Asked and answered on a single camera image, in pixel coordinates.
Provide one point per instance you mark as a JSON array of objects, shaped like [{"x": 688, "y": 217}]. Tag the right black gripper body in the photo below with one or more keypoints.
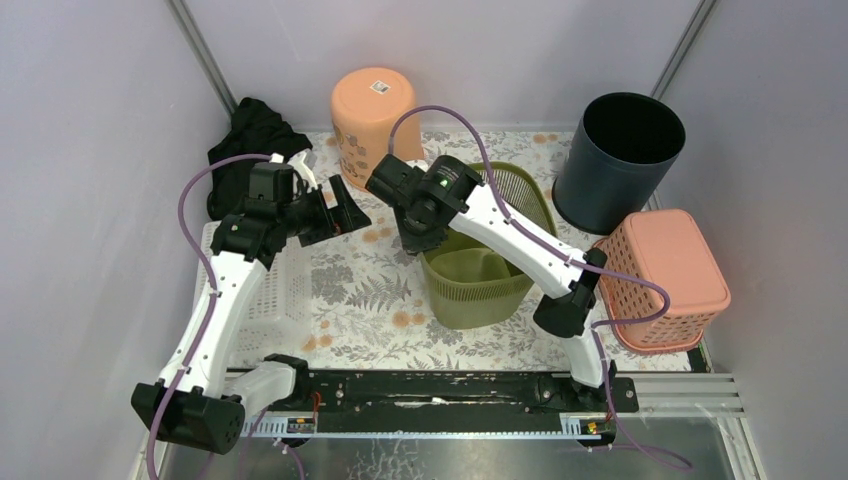
[{"x": 415, "y": 237}]

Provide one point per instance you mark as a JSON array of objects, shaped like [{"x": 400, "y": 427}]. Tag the black cloth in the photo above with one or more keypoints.
[{"x": 255, "y": 129}]

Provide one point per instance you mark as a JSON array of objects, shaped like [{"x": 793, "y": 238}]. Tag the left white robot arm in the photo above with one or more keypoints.
[{"x": 192, "y": 403}]

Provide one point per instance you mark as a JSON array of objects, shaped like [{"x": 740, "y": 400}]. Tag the green mesh waste bin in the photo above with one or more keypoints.
[{"x": 468, "y": 284}]

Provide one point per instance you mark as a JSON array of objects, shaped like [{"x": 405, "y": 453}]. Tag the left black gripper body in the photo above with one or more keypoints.
[{"x": 324, "y": 213}]

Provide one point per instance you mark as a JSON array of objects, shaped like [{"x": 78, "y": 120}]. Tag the floral table mat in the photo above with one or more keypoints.
[{"x": 369, "y": 305}]

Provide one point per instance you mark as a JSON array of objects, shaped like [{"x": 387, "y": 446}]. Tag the orange round bucket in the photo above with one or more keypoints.
[{"x": 365, "y": 105}]

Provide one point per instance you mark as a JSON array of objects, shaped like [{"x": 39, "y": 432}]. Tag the white plastic basket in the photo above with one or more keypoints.
[{"x": 279, "y": 320}]

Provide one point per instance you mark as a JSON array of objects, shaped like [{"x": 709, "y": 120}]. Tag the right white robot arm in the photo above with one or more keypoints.
[{"x": 450, "y": 195}]

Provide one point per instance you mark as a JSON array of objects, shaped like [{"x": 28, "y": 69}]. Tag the dark blue round bin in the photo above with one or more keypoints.
[{"x": 624, "y": 145}]

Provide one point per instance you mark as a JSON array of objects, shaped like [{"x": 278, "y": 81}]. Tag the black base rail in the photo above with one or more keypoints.
[{"x": 464, "y": 404}]

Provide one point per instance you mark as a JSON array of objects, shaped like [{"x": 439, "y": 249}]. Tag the pink plastic basket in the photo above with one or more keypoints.
[{"x": 667, "y": 248}]

